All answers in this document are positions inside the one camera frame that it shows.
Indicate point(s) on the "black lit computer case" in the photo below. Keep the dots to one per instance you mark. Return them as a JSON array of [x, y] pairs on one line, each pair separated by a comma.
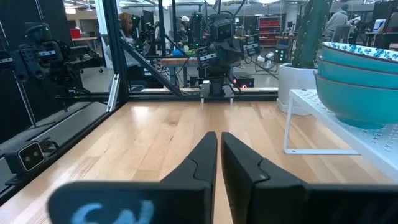
[[280, 54]]

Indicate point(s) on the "red storage shelf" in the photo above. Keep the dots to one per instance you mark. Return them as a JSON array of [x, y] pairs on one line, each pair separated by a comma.
[[270, 26]]

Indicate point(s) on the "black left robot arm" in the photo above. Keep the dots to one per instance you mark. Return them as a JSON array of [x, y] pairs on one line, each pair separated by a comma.
[[217, 84]]

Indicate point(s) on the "teal floral ceramic bowl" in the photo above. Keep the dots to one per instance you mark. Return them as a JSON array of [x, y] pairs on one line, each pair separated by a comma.
[[351, 102], [348, 77], [348, 59]]

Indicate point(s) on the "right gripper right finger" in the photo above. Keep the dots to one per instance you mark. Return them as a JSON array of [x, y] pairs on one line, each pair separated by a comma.
[[248, 183]]

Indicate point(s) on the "red box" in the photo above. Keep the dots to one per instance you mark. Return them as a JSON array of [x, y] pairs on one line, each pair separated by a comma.
[[75, 33]]

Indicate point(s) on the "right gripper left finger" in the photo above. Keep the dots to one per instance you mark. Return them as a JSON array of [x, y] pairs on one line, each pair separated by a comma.
[[199, 174]]

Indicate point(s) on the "wooden workbench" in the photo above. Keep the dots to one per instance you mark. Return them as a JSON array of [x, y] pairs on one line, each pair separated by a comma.
[[177, 61]]

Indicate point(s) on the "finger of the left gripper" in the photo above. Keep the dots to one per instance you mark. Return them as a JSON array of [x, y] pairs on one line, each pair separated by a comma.
[[251, 45], [206, 57]]

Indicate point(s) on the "silver aluminium bracket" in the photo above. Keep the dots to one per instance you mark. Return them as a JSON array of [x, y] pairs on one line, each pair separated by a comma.
[[112, 93]]

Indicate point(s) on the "black partition panel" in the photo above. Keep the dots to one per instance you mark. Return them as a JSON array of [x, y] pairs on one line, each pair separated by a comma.
[[9, 99]]

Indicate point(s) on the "small black camera box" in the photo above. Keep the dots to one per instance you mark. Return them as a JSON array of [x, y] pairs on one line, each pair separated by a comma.
[[29, 155]]

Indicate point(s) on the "green cactus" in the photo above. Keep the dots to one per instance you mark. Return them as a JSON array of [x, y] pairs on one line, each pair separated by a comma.
[[311, 34]]

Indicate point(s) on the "black computer tower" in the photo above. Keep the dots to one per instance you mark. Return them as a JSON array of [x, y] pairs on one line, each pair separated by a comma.
[[244, 81]]

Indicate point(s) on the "white perforated metal rack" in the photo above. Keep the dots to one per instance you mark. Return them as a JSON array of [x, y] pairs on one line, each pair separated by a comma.
[[373, 143]]

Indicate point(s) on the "white floor fan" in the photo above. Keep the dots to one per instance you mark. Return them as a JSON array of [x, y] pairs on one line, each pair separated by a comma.
[[266, 60]]

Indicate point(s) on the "person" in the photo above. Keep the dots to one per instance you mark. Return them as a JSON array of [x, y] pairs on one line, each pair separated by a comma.
[[126, 23], [185, 19], [337, 20]]

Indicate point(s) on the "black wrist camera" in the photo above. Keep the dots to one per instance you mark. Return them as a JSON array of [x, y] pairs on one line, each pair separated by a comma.
[[222, 30]]

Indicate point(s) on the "black aluminium frame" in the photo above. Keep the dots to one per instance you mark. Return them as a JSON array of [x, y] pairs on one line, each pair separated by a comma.
[[116, 46]]

